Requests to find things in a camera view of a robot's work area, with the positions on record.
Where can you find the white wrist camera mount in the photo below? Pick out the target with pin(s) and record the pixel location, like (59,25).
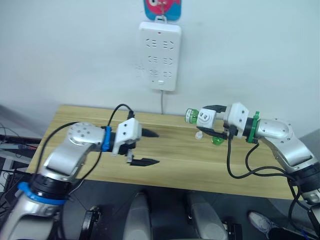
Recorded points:
(128,132)
(238,117)

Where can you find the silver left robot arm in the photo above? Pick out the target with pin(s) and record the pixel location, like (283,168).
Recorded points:
(80,140)

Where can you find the grey rounded shape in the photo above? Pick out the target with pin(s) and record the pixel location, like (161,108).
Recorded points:
(138,217)
(205,220)

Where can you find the blue pink fish wall hook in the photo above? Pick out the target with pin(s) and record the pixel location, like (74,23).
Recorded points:
(172,13)

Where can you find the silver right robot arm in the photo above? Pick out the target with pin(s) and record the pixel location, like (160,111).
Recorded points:
(275,131)

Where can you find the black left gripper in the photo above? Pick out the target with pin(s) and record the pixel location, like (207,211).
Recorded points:
(125,148)

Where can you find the small white bottle cap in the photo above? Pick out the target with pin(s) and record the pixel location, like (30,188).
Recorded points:
(199,135)

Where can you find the white sneaker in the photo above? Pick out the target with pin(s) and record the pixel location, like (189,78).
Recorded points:
(261,221)

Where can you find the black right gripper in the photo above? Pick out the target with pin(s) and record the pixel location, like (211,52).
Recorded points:
(228,130)

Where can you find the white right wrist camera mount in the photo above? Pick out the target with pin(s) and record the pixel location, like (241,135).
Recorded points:
(238,117)

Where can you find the green labelled liquid bottle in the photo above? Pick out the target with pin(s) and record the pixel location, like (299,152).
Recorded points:
(191,116)

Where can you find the white wall power strip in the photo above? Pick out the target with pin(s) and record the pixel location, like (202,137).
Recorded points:
(160,55)

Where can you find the black boxy floor object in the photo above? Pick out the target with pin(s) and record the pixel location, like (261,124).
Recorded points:
(233,231)
(88,222)

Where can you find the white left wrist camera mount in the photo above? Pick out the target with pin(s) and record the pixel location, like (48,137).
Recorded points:
(128,132)

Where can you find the dark equipment rack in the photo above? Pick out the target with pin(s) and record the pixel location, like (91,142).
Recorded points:
(15,146)

